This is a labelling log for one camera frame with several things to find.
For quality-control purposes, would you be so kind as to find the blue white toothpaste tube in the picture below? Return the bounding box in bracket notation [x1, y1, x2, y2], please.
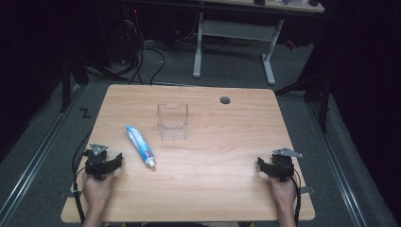
[125, 124, 157, 168]

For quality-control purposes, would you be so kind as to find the white-legged desk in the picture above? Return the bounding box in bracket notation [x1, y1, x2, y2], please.
[192, 0, 326, 86]

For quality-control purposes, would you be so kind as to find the right hand-held gripper black cable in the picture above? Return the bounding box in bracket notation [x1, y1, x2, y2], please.
[288, 167, 303, 227]

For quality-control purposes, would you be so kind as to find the clear plastic container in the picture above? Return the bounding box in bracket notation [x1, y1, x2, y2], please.
[156, 102, 190, 142]

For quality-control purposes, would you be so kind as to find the black metal stand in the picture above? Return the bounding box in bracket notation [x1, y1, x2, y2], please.
[59, 55, 129, 114]
[273, 70, 333, 134]

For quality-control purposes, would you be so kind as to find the person's left hand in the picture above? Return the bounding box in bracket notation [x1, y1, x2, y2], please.
[81, 171, 114, 205]

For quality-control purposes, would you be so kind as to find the person's right hand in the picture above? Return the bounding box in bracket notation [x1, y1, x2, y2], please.
[267, 175, 297, 208]

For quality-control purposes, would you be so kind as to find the bundle of floor cables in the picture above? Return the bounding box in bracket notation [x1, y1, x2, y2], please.
[118, 9, 166, 86]

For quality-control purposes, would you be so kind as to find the dark computer tower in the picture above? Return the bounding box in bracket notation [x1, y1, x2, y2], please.
[120, 5, 140, 64]

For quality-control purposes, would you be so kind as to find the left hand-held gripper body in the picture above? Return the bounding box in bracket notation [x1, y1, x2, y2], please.
[83, 143, 110, 182]

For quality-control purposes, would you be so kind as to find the metal floor rail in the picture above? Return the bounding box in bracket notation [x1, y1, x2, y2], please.
[306, 101, 369, 227]
[0, 84, 83, 221]

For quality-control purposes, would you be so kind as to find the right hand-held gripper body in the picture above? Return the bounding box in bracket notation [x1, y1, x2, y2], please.
[270, 147, 304, 183]

